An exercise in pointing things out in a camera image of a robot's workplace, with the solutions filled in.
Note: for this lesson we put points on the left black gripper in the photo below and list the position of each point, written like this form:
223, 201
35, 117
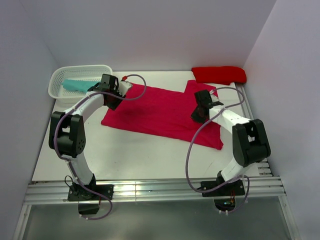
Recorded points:
114, 106

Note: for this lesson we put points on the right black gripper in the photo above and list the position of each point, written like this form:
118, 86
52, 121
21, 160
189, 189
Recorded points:
196, 118

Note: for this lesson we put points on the magenta t shirt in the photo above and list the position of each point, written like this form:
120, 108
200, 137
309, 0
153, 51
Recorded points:
158, 112

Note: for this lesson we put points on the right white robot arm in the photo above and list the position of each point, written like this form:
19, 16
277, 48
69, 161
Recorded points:
226, 118

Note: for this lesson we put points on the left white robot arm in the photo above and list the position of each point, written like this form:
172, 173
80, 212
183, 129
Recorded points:
67, 128

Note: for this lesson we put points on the white perforated plastic basket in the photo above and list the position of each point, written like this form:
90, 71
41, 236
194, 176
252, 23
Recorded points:
90, 73

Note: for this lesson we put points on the teal rolled t shirt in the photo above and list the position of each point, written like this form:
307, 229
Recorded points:
78, 85

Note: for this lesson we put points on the folded red t shirt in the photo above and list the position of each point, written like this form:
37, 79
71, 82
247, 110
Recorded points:
223, 75

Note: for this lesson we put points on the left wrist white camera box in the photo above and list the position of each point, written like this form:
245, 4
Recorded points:
124, 87

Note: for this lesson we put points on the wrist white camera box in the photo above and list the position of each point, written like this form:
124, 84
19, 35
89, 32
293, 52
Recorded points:
215, 100
124, 87

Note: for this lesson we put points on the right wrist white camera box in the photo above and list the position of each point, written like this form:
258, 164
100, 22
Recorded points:
215, 100

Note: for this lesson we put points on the right side aluminium rail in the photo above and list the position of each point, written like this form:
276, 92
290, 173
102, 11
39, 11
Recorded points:
250, 143

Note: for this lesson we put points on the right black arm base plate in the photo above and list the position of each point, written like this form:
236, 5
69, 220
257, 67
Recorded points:
229, 192

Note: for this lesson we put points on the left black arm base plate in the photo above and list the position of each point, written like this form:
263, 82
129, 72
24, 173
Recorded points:
89, 197

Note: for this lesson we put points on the front aluminium rail frame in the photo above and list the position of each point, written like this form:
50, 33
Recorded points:
56, 192

